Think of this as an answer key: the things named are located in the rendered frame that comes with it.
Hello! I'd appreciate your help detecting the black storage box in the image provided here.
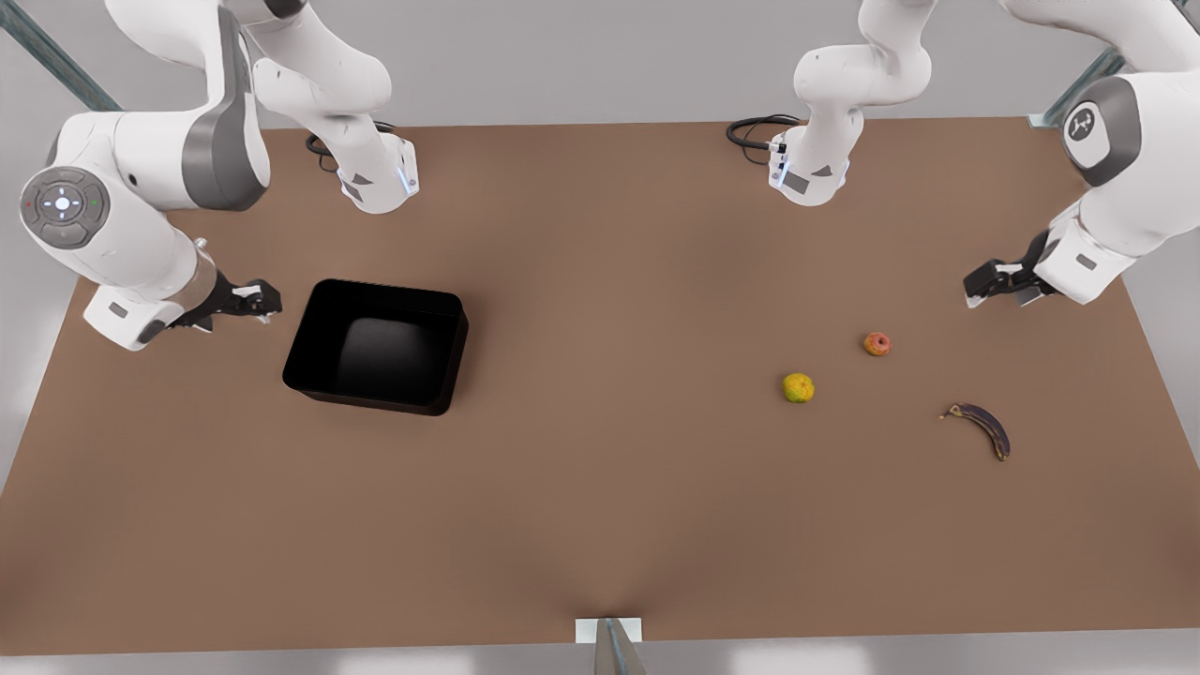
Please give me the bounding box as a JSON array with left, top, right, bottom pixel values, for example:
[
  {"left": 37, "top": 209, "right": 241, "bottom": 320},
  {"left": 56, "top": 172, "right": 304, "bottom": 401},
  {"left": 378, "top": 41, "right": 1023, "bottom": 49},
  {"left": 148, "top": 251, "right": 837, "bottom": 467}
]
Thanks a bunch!
[{"left": 282, "top": 278, "right": 470, "bottom": 417}]

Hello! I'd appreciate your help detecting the dark overripe banana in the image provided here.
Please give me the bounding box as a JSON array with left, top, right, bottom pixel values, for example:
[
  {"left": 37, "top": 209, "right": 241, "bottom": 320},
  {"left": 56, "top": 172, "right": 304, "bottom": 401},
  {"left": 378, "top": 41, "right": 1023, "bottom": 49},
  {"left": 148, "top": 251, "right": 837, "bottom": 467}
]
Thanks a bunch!
[{"left": 940, "top": 402, "right": 1012, "bottom": 462}]

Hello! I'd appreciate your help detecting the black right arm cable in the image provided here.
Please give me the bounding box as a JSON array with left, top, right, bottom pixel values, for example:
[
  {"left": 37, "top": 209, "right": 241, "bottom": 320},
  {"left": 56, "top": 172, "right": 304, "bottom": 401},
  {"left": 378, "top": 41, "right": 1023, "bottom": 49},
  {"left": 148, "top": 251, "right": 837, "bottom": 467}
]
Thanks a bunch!
[{"left": 306, "top": 120, "right": 398, "bottom": 173}]

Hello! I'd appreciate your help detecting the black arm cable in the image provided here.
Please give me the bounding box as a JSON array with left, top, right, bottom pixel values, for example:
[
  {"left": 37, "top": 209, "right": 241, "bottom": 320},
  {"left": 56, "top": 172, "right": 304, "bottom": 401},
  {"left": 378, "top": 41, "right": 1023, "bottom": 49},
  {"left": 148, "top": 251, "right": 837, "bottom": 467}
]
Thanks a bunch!
[
  {"left": 726, "top": 114, "right": 803, "bottom": 168},
  {"left": 306, "top": 120, "right": 398, "bottom": 173}
]

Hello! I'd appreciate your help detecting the silver frame post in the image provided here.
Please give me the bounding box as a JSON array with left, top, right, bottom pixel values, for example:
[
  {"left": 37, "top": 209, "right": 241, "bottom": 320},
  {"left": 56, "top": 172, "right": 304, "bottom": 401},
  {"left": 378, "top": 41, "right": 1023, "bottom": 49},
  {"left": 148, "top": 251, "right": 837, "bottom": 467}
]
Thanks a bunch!
[
  {"left": 0, "top": 0, "right": 123, "bottom": 113},
  {"left": 1027, "top": 47, "right": 1128, "bottom": 129},
  {"left": 575, "top": 617, "right": 648, "bottom": 675}
]

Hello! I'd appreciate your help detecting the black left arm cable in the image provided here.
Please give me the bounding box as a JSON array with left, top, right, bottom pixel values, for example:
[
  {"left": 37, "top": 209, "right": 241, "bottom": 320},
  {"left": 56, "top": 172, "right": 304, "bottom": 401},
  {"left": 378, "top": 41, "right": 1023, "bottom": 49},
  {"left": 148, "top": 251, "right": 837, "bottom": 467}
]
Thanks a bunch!
[{"left": 726, "top": 114, "right": 803, "bottom": 168}]

